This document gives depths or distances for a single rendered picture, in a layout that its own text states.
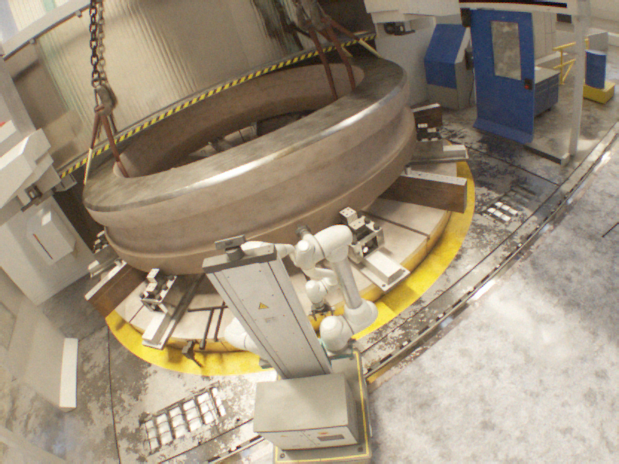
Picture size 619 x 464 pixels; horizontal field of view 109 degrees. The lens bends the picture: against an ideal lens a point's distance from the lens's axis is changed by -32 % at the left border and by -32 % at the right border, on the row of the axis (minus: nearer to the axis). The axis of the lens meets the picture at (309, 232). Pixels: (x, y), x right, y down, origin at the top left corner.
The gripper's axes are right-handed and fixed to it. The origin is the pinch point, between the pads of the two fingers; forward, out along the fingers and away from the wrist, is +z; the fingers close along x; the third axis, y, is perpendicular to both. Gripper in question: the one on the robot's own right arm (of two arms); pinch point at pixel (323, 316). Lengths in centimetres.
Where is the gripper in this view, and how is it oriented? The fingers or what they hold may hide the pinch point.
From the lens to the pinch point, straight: 244.7
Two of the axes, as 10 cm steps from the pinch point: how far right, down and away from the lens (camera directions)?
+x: 9.7, -2.1, -1.5
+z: 2.6, 7.5, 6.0
